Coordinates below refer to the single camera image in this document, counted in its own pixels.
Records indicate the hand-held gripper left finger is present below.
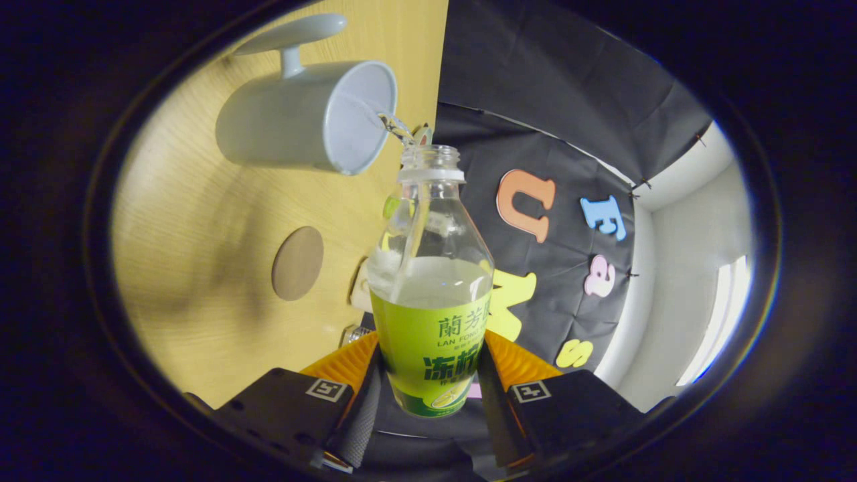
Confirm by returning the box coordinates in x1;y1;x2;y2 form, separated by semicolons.
187;331;382;473

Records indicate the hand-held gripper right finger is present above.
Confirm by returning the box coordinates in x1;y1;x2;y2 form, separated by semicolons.
477;328;677;469

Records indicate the green label juice bottle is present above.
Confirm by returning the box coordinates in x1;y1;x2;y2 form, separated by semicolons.
367;144;495;419

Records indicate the round cork coaster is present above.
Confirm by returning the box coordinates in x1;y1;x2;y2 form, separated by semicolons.
271;226;325;302

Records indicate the white cup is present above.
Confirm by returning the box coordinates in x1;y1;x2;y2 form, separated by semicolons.
216;13;398;176

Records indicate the white toaster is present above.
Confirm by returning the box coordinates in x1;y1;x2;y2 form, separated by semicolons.
348;258;374;313

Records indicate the ceiling light panel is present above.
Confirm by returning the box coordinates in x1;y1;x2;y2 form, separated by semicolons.
676;254;752;388

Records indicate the wooden table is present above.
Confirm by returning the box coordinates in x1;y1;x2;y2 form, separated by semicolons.
110;0;449;409

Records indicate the black backdrop cloth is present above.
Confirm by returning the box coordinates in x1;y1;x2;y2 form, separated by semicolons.
362;0;714;479

